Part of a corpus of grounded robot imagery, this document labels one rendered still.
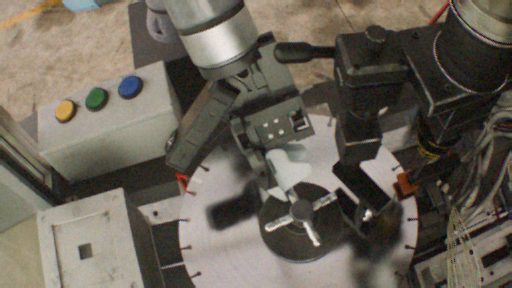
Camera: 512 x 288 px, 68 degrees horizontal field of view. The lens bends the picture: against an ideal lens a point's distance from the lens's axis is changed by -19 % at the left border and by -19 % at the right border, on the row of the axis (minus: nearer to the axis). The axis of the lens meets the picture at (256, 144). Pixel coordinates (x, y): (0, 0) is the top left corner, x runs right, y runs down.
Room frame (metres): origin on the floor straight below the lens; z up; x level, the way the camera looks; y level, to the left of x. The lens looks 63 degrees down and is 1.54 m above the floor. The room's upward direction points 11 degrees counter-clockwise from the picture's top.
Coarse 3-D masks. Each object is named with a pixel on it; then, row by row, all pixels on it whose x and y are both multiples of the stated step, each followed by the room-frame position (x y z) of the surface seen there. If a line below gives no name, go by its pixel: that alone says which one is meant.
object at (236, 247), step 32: (320, 128) 0.31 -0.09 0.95; (224, 160) 0.29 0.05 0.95; (320, 160) 0.26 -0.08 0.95; (384, 160) 0.24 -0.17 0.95; (224, 192) 0.24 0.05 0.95; (256, 192) 0.23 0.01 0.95; (192, 224) 0.20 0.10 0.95; (224, 224) 0.20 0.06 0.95; (256, 224) 0.19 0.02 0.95; (352, 224) 0.16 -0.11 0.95; (384, 224) 0.15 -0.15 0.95; (416, 224) 0.13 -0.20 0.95; (192, 256) 0.16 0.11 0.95; (224, 256) 0.15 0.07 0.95; (256, 256) 0.14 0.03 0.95; (352, 256) 0.11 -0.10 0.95; (384, 256) 0.10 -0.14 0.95
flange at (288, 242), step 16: (304, 192) 0.22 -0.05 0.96; (320, 192) 0.21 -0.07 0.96; (272, 208) 0.20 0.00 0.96; (288, 208) 0.19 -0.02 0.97; (320, 208) 0.19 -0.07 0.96; (336, 208) 0.18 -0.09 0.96; (288, 224) 0.17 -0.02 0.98; (320, 224) 0.17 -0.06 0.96; (336, 224) 0.16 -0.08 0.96; (272, 240) 0.16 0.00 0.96; (288, 240) 0.15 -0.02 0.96; (304, 240) 0.15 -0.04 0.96; (336, 240) 0.14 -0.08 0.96; (288, 256) 0.13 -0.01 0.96; (304, 256) 0.13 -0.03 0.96; (320, 256) 0.12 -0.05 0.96
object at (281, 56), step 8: (280, 48) 0.25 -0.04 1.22; (288, 48) 0.25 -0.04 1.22; (296, 48) 0.25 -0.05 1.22; (304, 48) 0.25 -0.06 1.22; (312, 48) 0.25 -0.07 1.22; (320, 48) 0.25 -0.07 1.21; (328, 48) 0.25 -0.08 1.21; (280, 56) 0.24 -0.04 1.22; (288, 56) 0.24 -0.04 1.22; (296, 56) 0.24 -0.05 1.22; (304, 56) 0.24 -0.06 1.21; (312, 56) 0.24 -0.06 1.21; (320, 56) 0.24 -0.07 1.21; (328, 56) 0.24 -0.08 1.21
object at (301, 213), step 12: (288, 192) 0.21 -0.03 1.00; (300, 204) 0.18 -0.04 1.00; (312, 204) 0.18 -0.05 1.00; (324, 204) 0.18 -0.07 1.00; (288, 216) 0.17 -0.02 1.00; (300, 216) 0.17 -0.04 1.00; (312, 216) 0.17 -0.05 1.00; (276, 228) 0.16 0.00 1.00; (312, 228) 0.15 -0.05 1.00; (312, 240) 0.14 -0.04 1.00
